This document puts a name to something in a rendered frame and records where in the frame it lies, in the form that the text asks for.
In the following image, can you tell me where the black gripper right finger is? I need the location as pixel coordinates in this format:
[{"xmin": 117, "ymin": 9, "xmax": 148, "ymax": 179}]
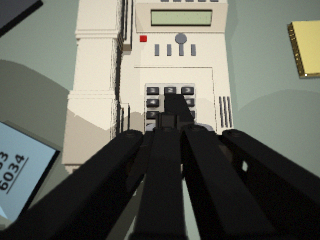
[{"xmin": 174, "ymin": 94, "xmax": 320, "ymax": 240}]

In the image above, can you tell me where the light blue sticky note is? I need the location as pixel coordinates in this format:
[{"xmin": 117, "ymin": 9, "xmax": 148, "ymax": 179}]
[{"xmin": 0, "ymin": 121, "xmax": 60, "ymax": 222}]

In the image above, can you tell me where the yellow sticky note pad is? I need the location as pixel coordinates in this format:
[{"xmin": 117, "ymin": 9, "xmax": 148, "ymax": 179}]
[{"xmin": 288, "ymin": 21, "xmax": 320, "ymax": 77}]

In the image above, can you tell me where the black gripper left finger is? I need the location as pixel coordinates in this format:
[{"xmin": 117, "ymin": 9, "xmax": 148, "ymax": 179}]
[{"xmin": 0, "ymin": 94, "xmax": 188, "ymax": 240}]

